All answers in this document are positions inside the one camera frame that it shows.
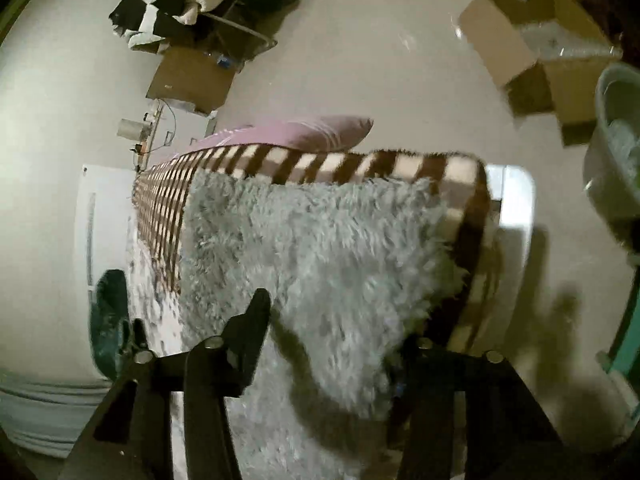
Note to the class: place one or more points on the open cardboard box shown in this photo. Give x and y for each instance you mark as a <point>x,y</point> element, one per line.
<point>540,45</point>

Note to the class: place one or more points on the teal plastic stool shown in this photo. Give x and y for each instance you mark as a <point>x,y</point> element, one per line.
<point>622,340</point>

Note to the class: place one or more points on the metal rack frame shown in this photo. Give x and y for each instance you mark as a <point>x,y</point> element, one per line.
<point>240,30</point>

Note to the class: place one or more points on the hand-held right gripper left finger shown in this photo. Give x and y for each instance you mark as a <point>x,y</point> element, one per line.
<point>256,312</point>

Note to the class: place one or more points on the white folded bedding stack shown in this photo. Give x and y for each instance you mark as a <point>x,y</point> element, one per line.
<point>45,415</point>

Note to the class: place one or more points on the white bed frame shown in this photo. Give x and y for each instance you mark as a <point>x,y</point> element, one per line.
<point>515,200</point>

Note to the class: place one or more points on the white patterned bed sheet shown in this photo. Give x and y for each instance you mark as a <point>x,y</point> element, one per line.
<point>150,280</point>

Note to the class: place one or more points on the dark green cloth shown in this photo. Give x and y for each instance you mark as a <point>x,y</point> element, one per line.
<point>107,320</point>

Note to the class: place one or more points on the flat cardboard sheet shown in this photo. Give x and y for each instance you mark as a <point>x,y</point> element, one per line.
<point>192,80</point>

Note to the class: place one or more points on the brown checked blanket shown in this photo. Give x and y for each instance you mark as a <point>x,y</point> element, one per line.
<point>310,162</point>

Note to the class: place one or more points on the pale green plastic basin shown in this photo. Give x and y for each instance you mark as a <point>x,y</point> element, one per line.
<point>617,145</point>

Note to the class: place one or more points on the pink pillow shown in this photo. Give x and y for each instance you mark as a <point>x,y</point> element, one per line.
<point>305,132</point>

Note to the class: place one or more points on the grey fluffy blanket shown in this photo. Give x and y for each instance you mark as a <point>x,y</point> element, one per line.
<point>320,260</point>

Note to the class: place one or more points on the black and white jacket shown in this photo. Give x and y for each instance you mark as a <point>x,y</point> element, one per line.
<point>150,5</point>

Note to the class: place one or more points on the small white device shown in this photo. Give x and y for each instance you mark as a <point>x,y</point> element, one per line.
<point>132,129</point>

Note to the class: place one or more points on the white cabinet panel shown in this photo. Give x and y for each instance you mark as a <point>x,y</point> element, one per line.
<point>102,220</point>

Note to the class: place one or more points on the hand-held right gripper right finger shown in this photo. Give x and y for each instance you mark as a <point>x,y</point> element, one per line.
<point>450,385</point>

